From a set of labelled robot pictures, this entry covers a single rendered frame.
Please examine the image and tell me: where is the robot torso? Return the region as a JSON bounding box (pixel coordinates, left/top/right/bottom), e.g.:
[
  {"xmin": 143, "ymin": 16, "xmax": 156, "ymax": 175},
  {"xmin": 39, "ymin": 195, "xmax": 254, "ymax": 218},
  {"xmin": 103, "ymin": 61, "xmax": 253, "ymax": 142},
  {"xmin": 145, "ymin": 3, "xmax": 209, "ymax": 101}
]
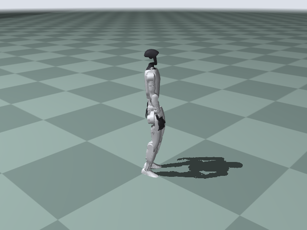
[{"xmin": 144, "ymin": 67, "xmax": 160, "ymax": 115}]

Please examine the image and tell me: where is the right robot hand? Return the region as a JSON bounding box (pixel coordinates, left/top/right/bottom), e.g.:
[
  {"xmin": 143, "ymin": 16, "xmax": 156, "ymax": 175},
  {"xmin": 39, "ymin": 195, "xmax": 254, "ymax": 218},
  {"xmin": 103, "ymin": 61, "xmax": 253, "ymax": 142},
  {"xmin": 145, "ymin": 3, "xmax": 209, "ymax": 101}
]
[{"xmin": 156, "ymin": 115, "xmax": 165, "ymax": 131}]

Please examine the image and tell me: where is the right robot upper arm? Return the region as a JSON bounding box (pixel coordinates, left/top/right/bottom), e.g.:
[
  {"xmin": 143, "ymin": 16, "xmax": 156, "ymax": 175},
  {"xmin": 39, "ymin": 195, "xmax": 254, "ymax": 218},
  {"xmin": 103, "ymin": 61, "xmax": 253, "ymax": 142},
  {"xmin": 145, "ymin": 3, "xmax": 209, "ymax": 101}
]
[{"xmin": 146, "ymin": 72, "xmax": 158, "ymax": 99}]

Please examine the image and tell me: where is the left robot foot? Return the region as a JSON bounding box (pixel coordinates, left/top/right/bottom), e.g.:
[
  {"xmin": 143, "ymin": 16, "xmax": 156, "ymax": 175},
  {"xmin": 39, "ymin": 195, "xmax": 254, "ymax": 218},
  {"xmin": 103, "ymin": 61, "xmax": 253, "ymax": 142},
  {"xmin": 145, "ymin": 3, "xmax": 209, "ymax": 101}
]
[{"xmin": 144, "ymin": 162, "xmax": 162, "ymax": 169}]

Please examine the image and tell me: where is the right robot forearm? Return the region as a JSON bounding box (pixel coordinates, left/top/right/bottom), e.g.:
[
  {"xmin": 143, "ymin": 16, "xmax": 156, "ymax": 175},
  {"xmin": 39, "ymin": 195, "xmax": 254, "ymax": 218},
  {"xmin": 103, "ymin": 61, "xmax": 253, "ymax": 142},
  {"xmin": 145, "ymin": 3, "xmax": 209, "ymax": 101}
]
[{"xmin": 152, "ymin": 94, "xmax": 162, "ymax": 118}]

